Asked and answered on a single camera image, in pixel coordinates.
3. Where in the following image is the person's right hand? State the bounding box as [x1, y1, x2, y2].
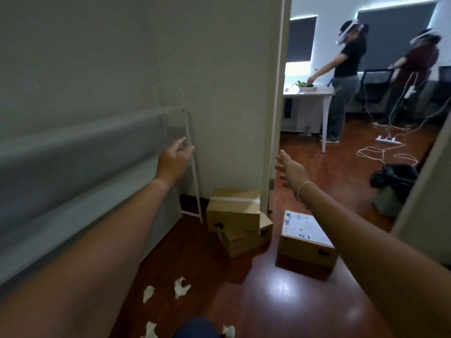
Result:
[275, 150, 313, 202]

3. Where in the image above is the person's left hand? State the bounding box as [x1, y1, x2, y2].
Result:
[154, 137, 195, 190]

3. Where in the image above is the white metal shelf rack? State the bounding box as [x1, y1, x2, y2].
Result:
[0, 106, 204, 286]

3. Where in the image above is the person's left forearm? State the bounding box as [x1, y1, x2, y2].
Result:
[0, 178, 177, 338]

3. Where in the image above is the person's right forearm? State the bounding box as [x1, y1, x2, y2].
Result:
[298, 183, 451, 338]

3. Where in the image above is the white-labelled brown cardboard box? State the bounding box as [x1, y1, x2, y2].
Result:
[278, 210, 338, 270]

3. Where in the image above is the taped brown cardboard box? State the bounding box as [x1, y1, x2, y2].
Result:
[206, 188, 261, 236]

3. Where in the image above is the white under-desk cabinet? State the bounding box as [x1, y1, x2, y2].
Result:
[281, 94, 324, 135]

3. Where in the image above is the tilted brown cardboard box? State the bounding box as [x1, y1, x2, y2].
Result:
[218, 212, 274, 259]

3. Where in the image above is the white desk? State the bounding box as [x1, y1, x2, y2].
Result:
[283, 83, 335, 154]

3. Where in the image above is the bin with black bag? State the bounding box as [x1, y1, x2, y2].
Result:
[369, 163, 419, 218]

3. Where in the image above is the black office chair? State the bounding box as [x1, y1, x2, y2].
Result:
[428, 65, 451, 109]
[352, 68, 394, 114]

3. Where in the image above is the small grey window blind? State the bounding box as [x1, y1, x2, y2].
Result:
[286, 15, 318, 63]

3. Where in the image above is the white door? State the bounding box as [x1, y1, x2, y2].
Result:
[390, 111, 451, 269]

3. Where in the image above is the white head-worn headset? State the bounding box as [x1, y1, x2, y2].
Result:
[410, 29, 437, 45]
[335, 19, 364, 45]

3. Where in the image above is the person's dark blue shoe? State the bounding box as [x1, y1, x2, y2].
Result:
[175, 317, 221, 338]

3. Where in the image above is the large grey window blind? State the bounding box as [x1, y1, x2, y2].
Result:
[356, 1, 438, 73]

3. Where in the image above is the thin wrist bracelet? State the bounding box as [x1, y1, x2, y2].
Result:
[297, 182, 319, 203]

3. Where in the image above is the white door frame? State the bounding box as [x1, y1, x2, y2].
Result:
[260, 0, 292, 214]

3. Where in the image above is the white power cable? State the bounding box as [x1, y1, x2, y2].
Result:
[356, 72, 451, 166]

